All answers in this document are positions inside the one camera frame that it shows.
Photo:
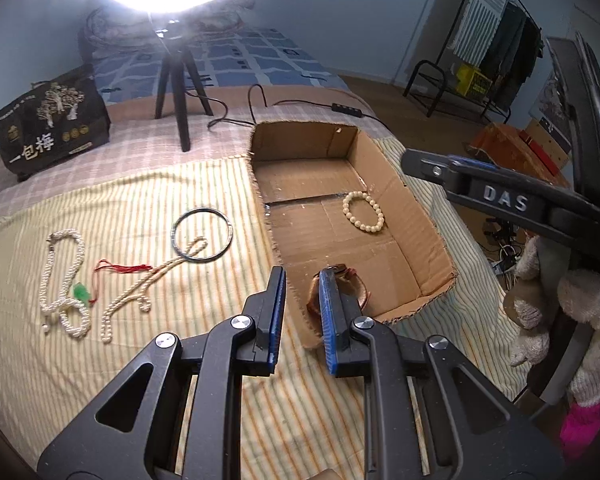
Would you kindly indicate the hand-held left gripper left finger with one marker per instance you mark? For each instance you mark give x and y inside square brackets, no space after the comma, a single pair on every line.
[279,305]

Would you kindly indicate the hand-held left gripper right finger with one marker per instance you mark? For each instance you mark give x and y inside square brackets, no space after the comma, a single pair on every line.
[326,320]

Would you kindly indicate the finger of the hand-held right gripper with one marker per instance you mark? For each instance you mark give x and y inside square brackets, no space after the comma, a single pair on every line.
[505,199]
[472,162]

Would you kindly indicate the cardboard box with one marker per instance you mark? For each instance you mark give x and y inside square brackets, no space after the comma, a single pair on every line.
[330,240]

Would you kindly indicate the thin dark bangle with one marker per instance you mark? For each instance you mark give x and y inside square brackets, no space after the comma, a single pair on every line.
[200,259]

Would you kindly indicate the person's right hand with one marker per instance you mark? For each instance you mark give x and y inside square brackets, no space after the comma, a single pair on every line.
[595,320]

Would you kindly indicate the orange cloth covered box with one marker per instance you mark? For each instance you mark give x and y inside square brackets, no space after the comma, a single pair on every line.
[505,145]

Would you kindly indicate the light wooden box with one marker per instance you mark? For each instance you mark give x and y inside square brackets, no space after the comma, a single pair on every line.
[555,142]

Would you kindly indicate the long red box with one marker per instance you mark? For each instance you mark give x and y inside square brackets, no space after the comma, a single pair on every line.
[540,152]

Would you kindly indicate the yellow crate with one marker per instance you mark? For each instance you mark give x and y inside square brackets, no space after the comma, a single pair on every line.
[472,82]

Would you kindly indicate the black clothes rack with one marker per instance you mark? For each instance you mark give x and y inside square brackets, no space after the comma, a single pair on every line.
[430,63]

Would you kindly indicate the black hanging garment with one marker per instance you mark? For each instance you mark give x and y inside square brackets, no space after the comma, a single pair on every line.
[527,60]

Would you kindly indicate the grey hanging garment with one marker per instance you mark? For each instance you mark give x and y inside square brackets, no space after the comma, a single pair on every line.
[502,40]

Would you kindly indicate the striped hanging towel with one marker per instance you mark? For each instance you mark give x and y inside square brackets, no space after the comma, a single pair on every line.
[480,15]

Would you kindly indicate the plain door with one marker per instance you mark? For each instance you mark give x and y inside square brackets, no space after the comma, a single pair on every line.
[430,20]

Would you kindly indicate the black tripod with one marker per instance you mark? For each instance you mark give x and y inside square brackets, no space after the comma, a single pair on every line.
[182,110]

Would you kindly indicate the pink plaid blanket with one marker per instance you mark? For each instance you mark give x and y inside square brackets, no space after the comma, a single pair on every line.
[130,145]

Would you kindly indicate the blue patterned bedsheet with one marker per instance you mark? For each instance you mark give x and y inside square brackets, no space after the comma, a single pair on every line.
[230,60]

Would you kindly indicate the black printed bag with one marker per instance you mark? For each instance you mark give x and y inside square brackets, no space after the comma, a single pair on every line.
[45,125]

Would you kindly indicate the landscape wall painting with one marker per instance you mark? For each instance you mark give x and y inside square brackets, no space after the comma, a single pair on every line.
[555,90]

